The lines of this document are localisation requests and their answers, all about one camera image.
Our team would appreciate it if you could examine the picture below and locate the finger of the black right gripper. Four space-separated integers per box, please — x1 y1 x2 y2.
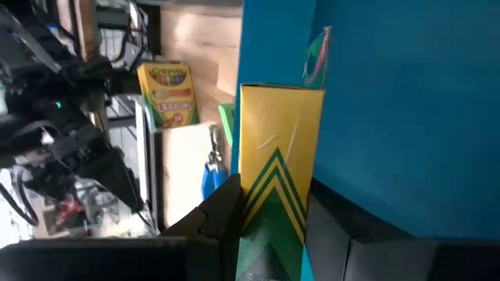
84 146 145 214

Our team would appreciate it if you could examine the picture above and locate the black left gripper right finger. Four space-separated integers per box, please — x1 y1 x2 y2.
304 177 434 281

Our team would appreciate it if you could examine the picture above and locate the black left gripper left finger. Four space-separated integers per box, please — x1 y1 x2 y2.
162 173 244 281

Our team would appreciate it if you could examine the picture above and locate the yellow Crayola crayon box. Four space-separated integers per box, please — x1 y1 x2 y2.
137 61 200 130
235 26 332 281

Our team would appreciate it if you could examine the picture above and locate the green Ticonderoga eraser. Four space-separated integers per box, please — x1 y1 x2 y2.
217 103 235 148

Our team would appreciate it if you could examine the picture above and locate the blue plastic bin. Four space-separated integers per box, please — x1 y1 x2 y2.
230 0 500 281

